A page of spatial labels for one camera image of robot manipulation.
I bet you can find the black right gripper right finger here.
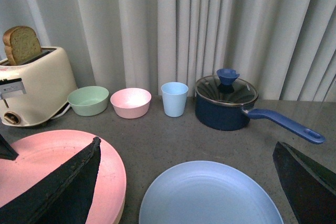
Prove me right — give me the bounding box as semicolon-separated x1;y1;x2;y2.
272;142;335;223

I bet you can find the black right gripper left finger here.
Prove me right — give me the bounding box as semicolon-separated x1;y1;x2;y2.
1;136;101;223

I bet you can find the grey other arm gripper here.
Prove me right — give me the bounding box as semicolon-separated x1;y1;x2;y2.
0;78;26;160

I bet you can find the pink plate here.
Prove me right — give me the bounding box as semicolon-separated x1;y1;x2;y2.
1;130;127;223

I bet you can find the blue plate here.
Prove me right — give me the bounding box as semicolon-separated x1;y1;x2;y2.
139;161;283;223

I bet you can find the cream plate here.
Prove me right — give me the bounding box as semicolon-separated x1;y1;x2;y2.
113;198;125;224

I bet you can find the cream toaster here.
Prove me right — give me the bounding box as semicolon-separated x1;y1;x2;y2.
1;47;77;127

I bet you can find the green bowl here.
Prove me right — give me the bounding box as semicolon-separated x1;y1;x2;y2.
67;86;109;116

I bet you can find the brown bread slice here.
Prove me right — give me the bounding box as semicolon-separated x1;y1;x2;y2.
3;26;42;66

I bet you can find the pink bowl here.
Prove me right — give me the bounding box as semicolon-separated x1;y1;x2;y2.
110;88;152;119

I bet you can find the dark blue saucepan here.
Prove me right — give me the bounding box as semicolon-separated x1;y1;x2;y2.
195;97;326;144

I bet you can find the glass pot lid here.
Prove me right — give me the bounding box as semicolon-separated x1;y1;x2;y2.
195;68;258;106

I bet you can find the light blue cup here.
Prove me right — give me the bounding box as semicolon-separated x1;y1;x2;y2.
161;82;188;118

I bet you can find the grey curtain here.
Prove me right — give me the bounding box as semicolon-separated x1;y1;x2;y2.
1;0;335;102

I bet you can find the white toaster cable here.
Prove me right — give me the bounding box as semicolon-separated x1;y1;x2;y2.
49;103;71;120

